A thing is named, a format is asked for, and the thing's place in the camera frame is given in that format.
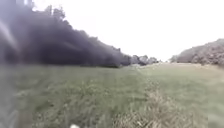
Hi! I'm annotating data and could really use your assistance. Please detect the grey-brown trees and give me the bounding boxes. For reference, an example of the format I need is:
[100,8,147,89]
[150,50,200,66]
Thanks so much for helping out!
[169,38,224,67]

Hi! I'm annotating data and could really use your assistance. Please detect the small distant trees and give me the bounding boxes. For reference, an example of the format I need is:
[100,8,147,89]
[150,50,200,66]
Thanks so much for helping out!
[129,54,162,66]

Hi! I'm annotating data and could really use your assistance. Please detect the tall grass meadow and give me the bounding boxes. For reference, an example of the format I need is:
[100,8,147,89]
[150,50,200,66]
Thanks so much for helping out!
[0,62,224,128]

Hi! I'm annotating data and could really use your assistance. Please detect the dark wood along meadow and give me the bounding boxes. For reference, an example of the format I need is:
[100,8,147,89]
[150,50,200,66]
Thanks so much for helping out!
[0,0,133,69]

